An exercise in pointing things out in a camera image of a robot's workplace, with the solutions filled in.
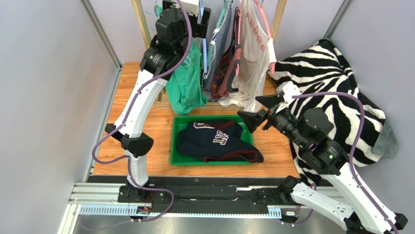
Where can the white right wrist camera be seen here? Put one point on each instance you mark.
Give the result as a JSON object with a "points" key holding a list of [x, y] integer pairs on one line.
{"points": [[286, 91]]}

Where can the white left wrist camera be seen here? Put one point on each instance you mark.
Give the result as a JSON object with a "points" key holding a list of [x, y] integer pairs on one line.
{"points": [[192, 7]]}

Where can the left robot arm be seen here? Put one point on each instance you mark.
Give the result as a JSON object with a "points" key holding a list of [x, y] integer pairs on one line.
{"points": [[174, 31]]}

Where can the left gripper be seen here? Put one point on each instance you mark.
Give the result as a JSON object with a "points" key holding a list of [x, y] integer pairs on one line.
{"points": [[198, 29]]}

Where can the navy tank top maroon trim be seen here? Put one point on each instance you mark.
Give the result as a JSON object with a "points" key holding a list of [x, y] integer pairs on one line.
{"points": [[217, 140]]}

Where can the maroon tank top dark trim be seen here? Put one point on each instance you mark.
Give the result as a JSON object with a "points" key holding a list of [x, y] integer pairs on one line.
{"points": [[221, 85]]}

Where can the zebra print blanket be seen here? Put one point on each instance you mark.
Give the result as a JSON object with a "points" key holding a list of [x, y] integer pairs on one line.
{"points": [[323, 68]]}

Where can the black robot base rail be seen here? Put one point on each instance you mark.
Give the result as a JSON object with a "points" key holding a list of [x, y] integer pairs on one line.
{"points": [[217, 197]]}

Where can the green tank top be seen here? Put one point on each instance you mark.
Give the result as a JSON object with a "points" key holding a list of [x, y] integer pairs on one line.
{"points": [[184, 86]]}

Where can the wooden clothes rack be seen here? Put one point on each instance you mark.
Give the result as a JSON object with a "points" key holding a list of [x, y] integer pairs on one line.
{"points": [[142, 22]]}

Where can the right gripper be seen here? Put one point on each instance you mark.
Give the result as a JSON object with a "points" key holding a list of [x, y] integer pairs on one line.
{"points": [[270, 114]]}

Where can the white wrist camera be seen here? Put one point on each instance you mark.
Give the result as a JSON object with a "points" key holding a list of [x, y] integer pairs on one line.
{"points": [[192, 7], [286, 91]]}

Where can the blue white striped tank top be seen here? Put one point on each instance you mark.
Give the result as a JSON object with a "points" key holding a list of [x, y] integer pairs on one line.
{"points": [[218, 43]]}

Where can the pink plastic hanger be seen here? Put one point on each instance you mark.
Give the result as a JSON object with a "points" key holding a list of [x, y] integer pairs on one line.
{"points": [[257, 54]]}

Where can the light blue plastic hanger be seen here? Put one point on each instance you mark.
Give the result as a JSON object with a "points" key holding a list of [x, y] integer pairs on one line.
{"points": [[204, 41]]}

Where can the green plastic tray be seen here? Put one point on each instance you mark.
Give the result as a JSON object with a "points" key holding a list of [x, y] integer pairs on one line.
{"points": [[180, 122]]}

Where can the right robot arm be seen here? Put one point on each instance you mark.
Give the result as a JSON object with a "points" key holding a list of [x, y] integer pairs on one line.
{"points": [[362, 212]]}

